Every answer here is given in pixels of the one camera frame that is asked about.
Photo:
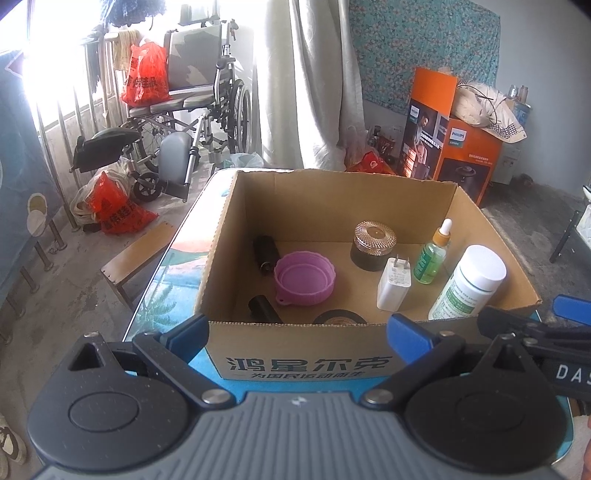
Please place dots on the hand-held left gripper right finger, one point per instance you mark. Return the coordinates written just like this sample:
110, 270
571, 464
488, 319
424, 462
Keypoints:
408, 337

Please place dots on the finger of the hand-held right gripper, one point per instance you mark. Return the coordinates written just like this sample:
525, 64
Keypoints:
572, 307
503, 323

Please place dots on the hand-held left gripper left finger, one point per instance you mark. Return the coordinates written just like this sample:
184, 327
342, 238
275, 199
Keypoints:
189, 330

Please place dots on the white charger plug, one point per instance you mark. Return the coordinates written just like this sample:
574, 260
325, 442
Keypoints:
393, 286

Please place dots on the black tape roll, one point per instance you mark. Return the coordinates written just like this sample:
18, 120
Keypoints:
339, 317

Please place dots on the black cylinder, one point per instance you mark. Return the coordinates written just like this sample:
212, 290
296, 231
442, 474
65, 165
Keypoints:
265, 310
267, 254

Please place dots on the green dropper bottle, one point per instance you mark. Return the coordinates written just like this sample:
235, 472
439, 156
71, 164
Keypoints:
431, 258

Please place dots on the black jar with gold lid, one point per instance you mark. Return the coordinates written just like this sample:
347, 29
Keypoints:
373, 249

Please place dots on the purple collapsible cup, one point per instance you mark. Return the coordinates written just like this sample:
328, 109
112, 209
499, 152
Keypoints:
304, 281

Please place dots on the brown cardboard box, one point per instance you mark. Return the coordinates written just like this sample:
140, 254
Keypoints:
323, 207

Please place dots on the bed with white mattress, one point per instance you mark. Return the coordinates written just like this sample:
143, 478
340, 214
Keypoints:
575, 221

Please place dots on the wooden bench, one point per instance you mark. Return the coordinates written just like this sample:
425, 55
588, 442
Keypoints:
134, 263

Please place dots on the red plastic bag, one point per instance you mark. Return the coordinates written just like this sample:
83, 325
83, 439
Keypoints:
371, 164
115, 203
145, 76

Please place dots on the white water dispenser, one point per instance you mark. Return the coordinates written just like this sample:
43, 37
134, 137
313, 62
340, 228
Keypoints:
510, 164

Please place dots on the white plastic bag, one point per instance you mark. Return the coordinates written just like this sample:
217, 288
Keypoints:
81, 203

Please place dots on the orange cardboard box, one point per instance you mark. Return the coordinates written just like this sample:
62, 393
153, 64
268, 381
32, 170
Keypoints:
461, 152

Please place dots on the group of small bottles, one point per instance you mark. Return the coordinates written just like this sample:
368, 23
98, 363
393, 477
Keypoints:
383, 141

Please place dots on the blue water bottle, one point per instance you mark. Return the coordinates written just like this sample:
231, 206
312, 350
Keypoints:
521, 106

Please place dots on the person's shoe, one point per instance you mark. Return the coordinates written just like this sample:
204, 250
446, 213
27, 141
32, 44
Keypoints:
11, 438

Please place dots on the white cloth bundle on box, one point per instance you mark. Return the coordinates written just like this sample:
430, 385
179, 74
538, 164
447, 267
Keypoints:
489, 110

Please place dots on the metal railing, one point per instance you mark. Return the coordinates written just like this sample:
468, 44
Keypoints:
69, 138

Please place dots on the grey patterned cloth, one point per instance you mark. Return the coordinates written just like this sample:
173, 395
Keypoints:
23, 161

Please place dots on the wheelchair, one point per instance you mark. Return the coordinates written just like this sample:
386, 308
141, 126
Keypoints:
198, 92

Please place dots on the white curtain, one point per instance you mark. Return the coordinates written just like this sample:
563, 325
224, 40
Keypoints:
309, 83

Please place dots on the yellow towel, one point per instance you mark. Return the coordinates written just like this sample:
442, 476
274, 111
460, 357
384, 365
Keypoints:
125, 50

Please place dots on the blue checked clothing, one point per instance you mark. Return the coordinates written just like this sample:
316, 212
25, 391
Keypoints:
134, 11

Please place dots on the floral wall cloth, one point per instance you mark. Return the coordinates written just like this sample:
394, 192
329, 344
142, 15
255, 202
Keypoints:
415, 46

